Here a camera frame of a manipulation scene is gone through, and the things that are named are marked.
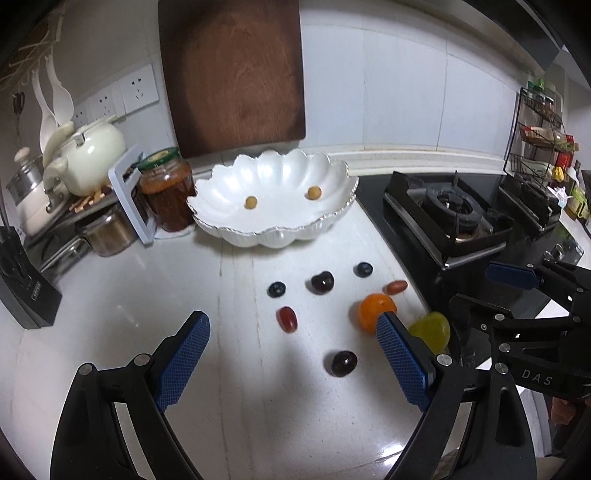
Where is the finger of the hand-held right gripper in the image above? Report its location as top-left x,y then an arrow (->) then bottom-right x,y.
485,258 -> 591,319
449,293 -> 572,365

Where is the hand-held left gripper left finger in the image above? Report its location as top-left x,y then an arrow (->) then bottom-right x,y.
50,311 -> 211,480

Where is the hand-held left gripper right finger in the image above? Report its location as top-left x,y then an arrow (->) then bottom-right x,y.
375,312 -> 539,480

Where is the small green apple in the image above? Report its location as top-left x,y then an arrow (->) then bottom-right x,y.
407,312 -> 451,354

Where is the dark plum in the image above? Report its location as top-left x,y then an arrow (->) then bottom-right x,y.
331,350 -> 359,378
310,271 -> 335,295

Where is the small orange tangerine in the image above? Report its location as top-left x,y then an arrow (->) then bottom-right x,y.
359,294 -> 399,333

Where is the white scalloped bowl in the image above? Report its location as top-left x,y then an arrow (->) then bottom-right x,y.
186,148 -> 360,248

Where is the person's right hand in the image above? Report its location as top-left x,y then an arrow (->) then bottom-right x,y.
549,396 -> 578,426

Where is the stove knob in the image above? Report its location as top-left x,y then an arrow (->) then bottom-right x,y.
542,242 -> 583,269

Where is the black burner grate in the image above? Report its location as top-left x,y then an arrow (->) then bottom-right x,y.
383,171 -> 515,271
492,173 -> 564,232

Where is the black gas stove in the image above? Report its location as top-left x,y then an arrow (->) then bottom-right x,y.
358,171 -> 591,324

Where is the green seasoning packet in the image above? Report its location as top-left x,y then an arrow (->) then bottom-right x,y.
566,185 -> 591,219

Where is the stainless steel pot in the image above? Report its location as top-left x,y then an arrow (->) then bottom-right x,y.
76,203 -> 139,258

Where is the glass jar with green lid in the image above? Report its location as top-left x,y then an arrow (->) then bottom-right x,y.
137,147 -> 197,233

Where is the black knife block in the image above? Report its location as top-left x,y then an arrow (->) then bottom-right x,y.
0,226 -> 63,330

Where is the green-capped seasoning bottle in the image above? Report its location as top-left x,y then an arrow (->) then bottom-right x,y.
527,79 -> 557,110

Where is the cream ceramic teapot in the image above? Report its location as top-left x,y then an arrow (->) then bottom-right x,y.
44,115 -> 127,197

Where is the range hood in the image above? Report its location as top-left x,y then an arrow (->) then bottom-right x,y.
462,0 -> 573,70

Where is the white hanging spoon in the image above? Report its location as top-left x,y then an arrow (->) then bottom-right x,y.
44,55 -> 75,126
31,69 -> 58,154

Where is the dark wooden cutting board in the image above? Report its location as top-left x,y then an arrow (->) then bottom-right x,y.
158,0 -> 307,159

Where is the black wire spice rack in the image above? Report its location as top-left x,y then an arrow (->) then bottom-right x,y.
502,85 -> 583,185

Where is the white plastic frame stand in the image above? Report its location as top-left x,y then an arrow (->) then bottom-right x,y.
108,144 -> 158,245

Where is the white wire wall rack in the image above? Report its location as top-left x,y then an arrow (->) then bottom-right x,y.
0,16 -> 65,93

